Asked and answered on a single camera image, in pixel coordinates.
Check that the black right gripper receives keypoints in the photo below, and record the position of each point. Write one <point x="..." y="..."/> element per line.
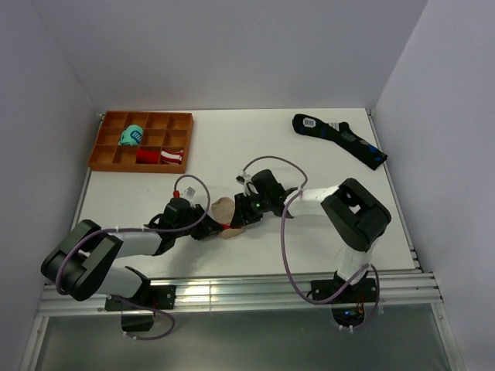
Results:
<point x="243" y="214"/>

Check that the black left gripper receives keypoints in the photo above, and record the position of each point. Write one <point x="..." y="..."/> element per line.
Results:
<point x="206" y="227"/>

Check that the beige sock with red toe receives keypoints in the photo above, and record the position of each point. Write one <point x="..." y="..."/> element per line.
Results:
<point x="223" y="211"/>

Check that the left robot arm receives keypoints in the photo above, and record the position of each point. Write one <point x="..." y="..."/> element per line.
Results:
<point x="81" y="264"/>

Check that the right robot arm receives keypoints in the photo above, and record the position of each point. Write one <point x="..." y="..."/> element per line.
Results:
<point x="356" y="215"/>

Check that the rolled red white striped sock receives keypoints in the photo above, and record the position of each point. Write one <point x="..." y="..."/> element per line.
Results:
<point x="171" y="157"/>

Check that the black blue patterned sock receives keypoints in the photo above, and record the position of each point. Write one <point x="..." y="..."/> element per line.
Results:
<point x="340" y="134"/>

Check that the orange compartment tray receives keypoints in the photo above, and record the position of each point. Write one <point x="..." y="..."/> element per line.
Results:
<point x="170" y="131"/>

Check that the rolled teal sock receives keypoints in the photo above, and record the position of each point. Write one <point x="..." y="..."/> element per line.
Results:
<point x="131" y="136"/>

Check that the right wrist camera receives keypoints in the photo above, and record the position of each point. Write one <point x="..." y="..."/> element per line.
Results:
<point x="245" y="180"/>

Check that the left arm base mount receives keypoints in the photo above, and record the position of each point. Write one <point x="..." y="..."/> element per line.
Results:
<point x="141" y="312"/>

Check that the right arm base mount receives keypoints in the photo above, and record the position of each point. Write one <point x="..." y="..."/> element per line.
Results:
<point x="348" y="308"/>

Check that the aluminium rail frame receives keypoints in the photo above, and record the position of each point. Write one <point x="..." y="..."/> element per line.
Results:
<point x="220" y="285"/>

